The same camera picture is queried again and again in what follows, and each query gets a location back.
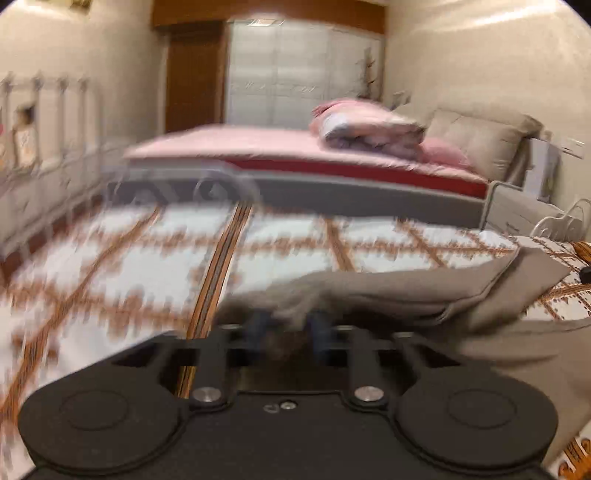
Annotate folded pink quilt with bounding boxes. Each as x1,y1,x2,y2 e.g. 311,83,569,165
308,98,426,161

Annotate pink pillow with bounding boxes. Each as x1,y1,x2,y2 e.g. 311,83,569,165
419,137,472,170

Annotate white bedside cabinet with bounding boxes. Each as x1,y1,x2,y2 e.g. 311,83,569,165
480,181,563,236

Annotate white orange patterned bedspread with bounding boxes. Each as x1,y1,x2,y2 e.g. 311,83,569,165
1,205,590,479

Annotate white sliding wardrobe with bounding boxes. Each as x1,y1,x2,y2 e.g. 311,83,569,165
224,18,385,130

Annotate pink bed with grey frame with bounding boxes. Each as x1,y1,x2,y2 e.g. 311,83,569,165
102,124,489,228

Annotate grey-beige pants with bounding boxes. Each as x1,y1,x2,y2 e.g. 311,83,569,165
214,247,590,466

